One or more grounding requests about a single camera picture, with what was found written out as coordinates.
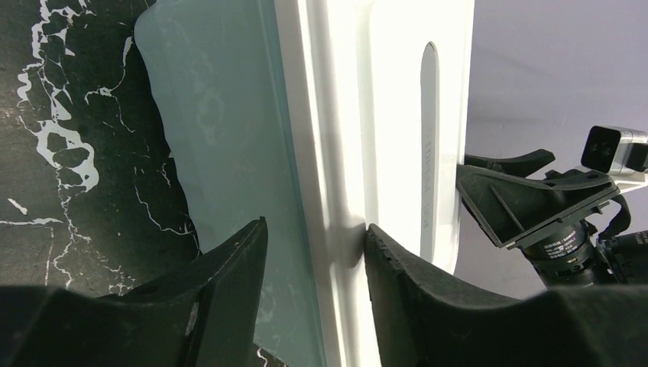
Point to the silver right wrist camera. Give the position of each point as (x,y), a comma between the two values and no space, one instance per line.
(615,151)

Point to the white bin lid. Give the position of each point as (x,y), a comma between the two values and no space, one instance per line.
(378,97)

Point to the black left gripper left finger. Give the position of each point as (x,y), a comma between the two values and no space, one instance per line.
(202,314)

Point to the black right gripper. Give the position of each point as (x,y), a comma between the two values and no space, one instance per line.
(546,219)

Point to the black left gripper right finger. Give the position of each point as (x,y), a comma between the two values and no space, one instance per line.
(424,316)

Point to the mint green plastic bin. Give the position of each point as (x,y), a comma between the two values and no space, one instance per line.
(217,77)

